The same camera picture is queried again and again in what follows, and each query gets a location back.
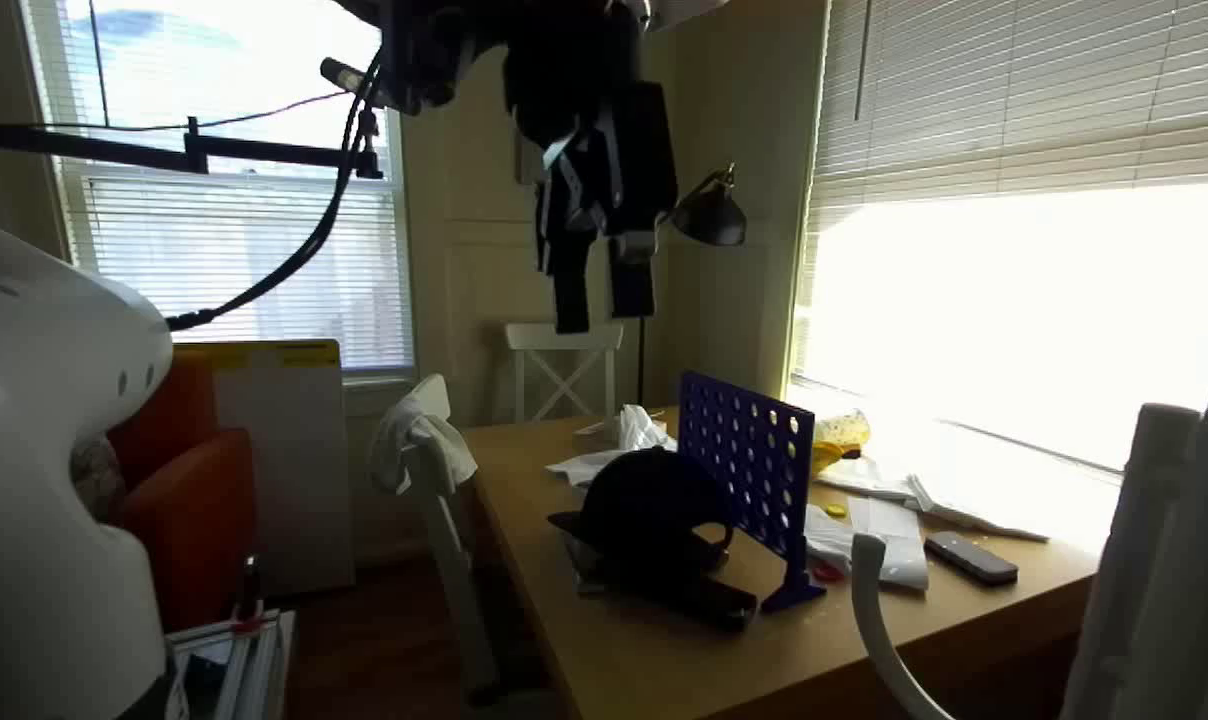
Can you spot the yellow bag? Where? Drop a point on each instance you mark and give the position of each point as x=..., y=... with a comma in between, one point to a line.
x=843, y=437

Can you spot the black desk lamp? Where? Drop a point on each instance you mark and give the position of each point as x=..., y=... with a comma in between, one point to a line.
x=711, y=216

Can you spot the black baseball cap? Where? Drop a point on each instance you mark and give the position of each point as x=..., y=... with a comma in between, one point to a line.
x=647, y=512

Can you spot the white cloth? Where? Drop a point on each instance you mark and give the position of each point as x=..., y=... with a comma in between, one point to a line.
x=426, y=443

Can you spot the white cross-back chair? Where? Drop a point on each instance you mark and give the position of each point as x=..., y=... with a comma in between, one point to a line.
x=567, y=339

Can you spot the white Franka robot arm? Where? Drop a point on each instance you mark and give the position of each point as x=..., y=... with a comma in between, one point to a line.
x=44, y=402

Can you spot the white plastic bag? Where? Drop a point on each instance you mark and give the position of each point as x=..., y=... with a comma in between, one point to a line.
x=638, y=431

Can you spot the white wooden chair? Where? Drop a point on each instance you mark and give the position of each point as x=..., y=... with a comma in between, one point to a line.
x=448, y=575

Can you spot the wide white window blinds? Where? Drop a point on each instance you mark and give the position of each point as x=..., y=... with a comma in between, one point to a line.
x=1031, y=93

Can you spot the orange armchair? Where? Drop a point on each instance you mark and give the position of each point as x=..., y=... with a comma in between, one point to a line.
x=188, y=520

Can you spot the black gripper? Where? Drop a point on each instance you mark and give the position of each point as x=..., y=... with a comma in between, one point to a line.
x=605, y=132

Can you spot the narrow white window blinds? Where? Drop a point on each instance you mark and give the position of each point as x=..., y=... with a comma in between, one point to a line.
x=231, y=252

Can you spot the blue perforated game board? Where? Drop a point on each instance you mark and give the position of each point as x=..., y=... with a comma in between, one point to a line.
x=748, y=460

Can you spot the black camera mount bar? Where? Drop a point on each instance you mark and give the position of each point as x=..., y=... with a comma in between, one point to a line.
x=99, y=146

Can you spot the black remote control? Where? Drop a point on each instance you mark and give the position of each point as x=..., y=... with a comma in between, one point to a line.
x=969, y=563

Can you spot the white flat package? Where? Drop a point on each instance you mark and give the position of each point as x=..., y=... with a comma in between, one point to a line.
x=890, y=545

